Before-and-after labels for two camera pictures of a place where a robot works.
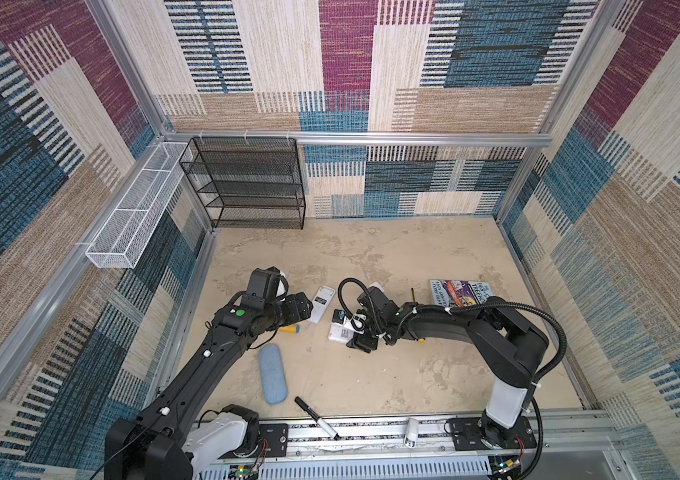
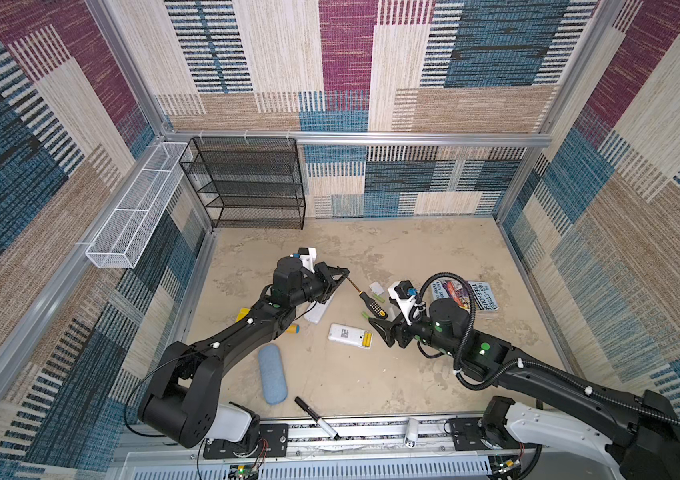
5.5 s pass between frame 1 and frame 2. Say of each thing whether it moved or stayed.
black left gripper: moved
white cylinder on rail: stayed
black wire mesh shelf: stayed
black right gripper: moved
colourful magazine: stayed
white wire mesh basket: stayed
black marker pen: stayed
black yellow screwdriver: moved
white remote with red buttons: stayed
